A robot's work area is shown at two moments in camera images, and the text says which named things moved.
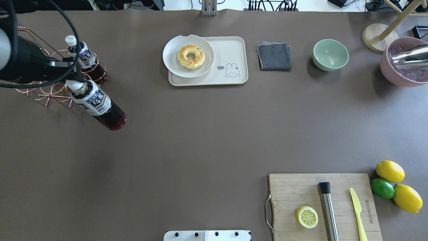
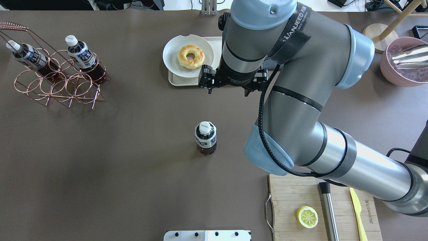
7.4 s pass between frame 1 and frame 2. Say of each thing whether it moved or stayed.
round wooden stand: stayed
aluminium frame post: stayed
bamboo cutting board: stayed
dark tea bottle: moved
